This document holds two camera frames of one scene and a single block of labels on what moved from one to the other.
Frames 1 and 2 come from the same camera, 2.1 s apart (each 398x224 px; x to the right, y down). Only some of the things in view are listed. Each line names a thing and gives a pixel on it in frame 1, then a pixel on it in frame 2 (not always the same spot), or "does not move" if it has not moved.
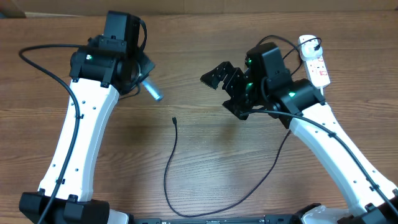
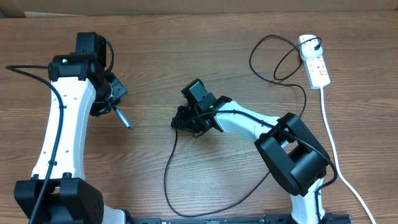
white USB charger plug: [310, 47] does not move
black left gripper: [147, 65] to [119, 89]
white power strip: [318, 74] does not move
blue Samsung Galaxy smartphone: [153, 89] to [121, 117]
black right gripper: [235, 77] to [184, 124]
